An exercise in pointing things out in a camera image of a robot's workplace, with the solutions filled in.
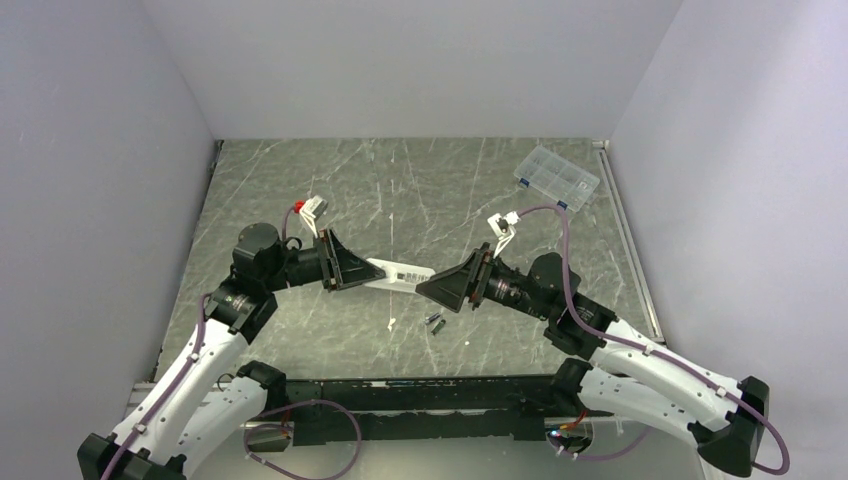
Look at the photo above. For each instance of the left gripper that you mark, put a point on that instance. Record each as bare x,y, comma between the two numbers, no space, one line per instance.
343,268

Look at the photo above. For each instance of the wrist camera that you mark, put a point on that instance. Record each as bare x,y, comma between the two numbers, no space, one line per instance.
503,226
310,211

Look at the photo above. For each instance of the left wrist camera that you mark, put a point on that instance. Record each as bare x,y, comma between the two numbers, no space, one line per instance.
310,211

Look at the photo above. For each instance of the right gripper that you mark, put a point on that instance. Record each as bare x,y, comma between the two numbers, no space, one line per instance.
469,279

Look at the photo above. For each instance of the clear plastic organizer box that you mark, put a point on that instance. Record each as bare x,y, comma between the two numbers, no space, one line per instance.
562,181

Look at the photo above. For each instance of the white remote control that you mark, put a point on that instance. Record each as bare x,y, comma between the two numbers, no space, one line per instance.
399,277

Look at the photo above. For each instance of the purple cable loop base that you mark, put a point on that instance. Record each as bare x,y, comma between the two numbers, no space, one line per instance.
301,438

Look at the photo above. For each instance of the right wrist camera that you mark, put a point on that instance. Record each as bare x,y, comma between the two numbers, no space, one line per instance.
503,226

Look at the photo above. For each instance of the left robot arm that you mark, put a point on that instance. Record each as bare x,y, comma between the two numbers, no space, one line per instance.
181,421

